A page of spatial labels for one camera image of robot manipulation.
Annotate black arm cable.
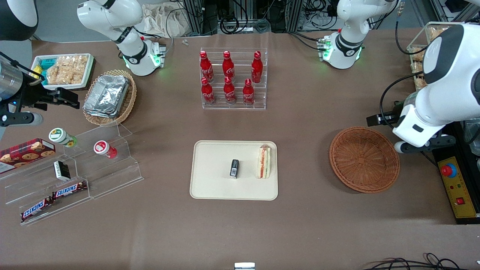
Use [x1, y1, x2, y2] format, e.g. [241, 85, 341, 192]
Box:
[396, 0, 430, 56]

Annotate coiled black cable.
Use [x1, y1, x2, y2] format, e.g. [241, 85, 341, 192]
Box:
[219, 16, 241, 35]

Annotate triangular sandwich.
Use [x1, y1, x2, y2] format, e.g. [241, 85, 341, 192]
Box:
[257, 144, 271, 180]

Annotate clear acrylic bottle rack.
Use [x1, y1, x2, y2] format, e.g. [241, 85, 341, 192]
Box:
[200, 47, 269, 110]

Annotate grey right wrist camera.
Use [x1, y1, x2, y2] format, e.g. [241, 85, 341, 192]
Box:
[0, 112, 44, 127]

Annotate snickers chocolate bar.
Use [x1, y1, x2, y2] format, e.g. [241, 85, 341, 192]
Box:
[52, 181, 88, 199]
[21, 197, 54, 222]

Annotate beige plastic tray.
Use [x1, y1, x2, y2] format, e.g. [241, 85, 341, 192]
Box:
[189, 140, 279, 201]

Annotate clear bag of fried snacks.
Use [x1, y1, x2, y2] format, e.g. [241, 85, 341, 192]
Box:
[411, 47, 429, 90]
[429, 27, 447, 42]

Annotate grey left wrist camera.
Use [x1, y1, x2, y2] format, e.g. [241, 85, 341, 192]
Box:
[394, 134, 456, 155]

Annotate black base cables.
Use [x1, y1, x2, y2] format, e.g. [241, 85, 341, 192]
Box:
[289, 31, 324, 51]

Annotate clear acrylic step shelf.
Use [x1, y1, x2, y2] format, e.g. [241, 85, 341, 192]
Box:
[63, 122, 144, 200]
[0, 148, 92, 226]

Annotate white rectangular snack tray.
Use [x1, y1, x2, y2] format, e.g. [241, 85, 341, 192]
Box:
[31, 53, 95, 90]

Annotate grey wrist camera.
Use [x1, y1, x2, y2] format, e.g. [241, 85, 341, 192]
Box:
[0, 112, 44, 127]
[394, 134, 456, 155]

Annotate red lid yogurt cup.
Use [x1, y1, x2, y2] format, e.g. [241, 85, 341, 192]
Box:
[93, 140, 118, 159]

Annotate brown wicker basket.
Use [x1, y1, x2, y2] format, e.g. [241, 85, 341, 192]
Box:
[329, 126, 401, 194]

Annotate black floor cables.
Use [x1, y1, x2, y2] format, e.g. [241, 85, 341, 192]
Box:
[362, 253, 480, 270]

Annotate clear plastic container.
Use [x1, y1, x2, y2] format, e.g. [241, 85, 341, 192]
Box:
[465, 120, 480, 150]

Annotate clear bag of rice crackers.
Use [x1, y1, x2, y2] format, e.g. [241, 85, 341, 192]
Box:
[46, 55, 89, 85]

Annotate beige cloth bag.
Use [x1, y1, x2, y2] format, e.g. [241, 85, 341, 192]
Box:
[142, 3, 189, 39]

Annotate white wire basket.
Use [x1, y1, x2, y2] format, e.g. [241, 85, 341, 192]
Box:
[407, 22, 465, 91]

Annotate aluminium foil container stack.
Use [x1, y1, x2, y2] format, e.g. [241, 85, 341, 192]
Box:
[82, 74, 130, 119]

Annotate black and white small carton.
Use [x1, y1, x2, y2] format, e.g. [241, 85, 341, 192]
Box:
[53, 160, 71, 181]

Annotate green lid yogurt cup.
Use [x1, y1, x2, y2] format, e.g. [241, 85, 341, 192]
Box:
[49, 127, 78, 148]

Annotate light wicker basket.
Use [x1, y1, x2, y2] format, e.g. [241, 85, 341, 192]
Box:
[82, 69, 137, 127]

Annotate yellow emergency stop control box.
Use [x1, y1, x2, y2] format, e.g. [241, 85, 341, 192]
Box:
[437, 142, 480, 225]

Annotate red cola bottle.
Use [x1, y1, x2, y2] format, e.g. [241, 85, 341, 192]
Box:
[201, 77, 216, 105]
[223, 76, 237, 105]
[222, 51, 235, 81]
[251, 51, 264, 84]
[242, 78, 255, 105]
[199, 51, 214, 83]

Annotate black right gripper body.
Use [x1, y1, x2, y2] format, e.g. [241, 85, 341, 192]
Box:
[17, 84, 57, 111]

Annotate red cookie box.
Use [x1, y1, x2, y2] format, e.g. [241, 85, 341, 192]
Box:
[0, 138, 56, 174]

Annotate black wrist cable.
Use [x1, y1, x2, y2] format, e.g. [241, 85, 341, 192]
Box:
[379, 71, 424, 120]

